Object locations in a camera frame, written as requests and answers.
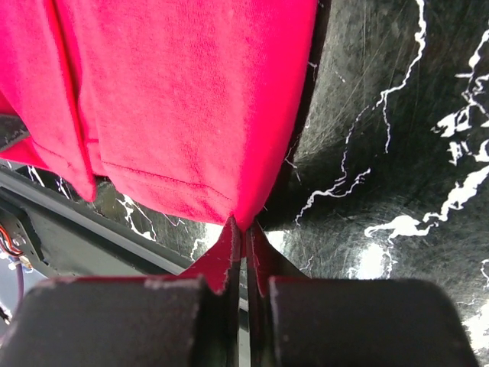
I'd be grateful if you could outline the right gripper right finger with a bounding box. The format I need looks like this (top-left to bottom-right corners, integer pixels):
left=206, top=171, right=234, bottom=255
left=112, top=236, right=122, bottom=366
left=245, top=225, right=478, bottom=366

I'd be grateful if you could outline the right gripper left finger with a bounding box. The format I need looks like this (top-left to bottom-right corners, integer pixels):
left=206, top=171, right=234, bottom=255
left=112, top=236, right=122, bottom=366
left=1, top=218, right=241, bottom=366

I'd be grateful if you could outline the crimson t shirt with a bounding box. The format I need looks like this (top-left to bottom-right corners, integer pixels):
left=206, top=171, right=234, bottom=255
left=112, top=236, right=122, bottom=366
left=1, top=1, right=318, bottom=229

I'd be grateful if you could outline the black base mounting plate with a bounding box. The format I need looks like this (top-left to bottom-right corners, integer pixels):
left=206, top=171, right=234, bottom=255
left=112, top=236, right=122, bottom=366
left=1, top=167, right=191, bottom=276

